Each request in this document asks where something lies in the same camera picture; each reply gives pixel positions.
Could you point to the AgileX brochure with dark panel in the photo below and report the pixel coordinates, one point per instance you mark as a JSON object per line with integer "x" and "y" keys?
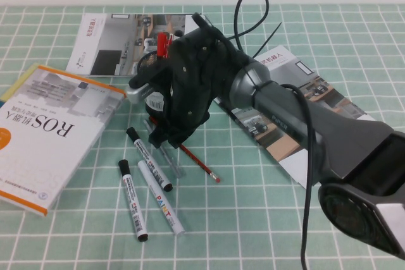
{"x": 104, "y": 36}

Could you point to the white brochure under stack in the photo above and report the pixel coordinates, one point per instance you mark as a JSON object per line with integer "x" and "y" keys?
{"x": 302, "y": 185}

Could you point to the transparent grey gel pen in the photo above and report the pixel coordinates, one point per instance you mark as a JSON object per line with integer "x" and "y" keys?
{"x": 172, "y": 162}

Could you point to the green checkered tablecloth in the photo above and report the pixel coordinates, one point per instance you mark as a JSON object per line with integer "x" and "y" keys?
{"x": 95, "y": 244}

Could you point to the white paint marker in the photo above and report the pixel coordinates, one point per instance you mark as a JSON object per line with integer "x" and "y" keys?
{"x": 161, "y": 200}

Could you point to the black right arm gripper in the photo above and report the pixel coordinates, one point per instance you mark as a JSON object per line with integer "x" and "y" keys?
{"x": 196, "y": 77}

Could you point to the red marker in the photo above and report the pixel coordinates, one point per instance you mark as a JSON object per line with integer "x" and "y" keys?
{"x": 162, "y": 44}

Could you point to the black mesh pen holder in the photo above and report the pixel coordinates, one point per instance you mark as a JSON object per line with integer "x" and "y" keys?
{"x": 148, "y": 61}

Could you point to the AgileX brochure with robot photo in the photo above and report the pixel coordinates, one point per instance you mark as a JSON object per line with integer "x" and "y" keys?
{"x": 253, "y": 134}

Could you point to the white orange ROS book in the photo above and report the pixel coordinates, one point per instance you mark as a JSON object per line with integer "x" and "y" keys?
{"x": 47, "y": 143}

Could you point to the red white ballpoint pen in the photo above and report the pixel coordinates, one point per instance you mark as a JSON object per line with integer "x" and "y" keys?
{"x": 170, "y": 37}

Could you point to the white marker with black cap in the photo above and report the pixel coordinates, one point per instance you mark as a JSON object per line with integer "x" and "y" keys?
{"x": 133, "y": 200}
{"x": 178, "y": 33}
{"x": 148, "y": 159}

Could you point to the red pencil with eraser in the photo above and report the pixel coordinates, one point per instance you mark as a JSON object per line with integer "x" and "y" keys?
{"x": 199, "y": 164}

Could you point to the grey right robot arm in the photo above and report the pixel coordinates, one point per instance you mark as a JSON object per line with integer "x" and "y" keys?
{"x": 341, "y": 143}

